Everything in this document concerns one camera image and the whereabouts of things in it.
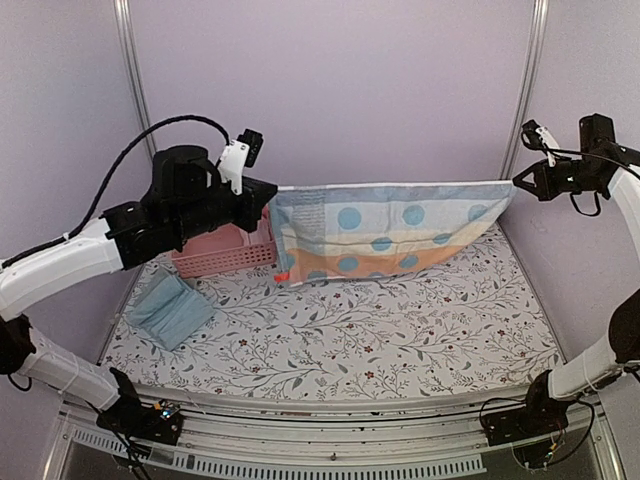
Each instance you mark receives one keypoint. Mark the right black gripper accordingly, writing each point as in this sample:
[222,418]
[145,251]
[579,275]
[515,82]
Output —
[546,188]

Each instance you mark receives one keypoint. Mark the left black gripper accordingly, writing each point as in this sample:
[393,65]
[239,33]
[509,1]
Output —
[257,198]

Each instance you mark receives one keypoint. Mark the pink plastic basket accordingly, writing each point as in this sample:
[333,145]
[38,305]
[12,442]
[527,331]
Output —
[226,249]

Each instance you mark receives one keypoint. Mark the blue patterned towel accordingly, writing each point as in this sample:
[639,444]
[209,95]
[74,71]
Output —
[362,231]

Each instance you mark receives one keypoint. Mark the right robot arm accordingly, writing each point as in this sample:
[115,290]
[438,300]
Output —
[575,229]

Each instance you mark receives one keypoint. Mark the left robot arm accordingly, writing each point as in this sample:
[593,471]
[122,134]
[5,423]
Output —
[189,195]

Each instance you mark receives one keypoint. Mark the plain teal folded towel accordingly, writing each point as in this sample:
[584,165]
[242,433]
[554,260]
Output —
[169,310]

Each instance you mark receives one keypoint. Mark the floral table mat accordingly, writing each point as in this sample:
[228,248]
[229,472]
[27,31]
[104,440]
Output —
[470,324]

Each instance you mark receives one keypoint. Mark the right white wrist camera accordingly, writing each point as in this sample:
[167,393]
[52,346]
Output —
[536,137]

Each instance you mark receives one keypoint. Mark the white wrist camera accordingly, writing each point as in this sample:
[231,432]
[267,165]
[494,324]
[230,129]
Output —
[241,153]
[536,137]

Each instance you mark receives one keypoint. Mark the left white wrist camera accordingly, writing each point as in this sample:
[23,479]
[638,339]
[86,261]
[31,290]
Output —
[241,153]

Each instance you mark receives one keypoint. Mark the right aluminium frame post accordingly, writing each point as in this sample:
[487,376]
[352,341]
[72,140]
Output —
[532,62]

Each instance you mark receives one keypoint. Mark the aluminium frame post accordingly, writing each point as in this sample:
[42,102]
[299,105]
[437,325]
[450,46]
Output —
[532,62]
[126,35]

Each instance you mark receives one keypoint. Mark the left aluminium frame post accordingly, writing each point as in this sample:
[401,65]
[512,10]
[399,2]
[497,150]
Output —
[126,35]

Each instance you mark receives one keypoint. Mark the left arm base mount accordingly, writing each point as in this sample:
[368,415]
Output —
[161,423]

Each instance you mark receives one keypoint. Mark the front aluminium rail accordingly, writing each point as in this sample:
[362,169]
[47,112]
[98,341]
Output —
[440,437]

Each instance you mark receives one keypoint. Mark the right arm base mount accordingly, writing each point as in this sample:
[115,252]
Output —
[538,414]

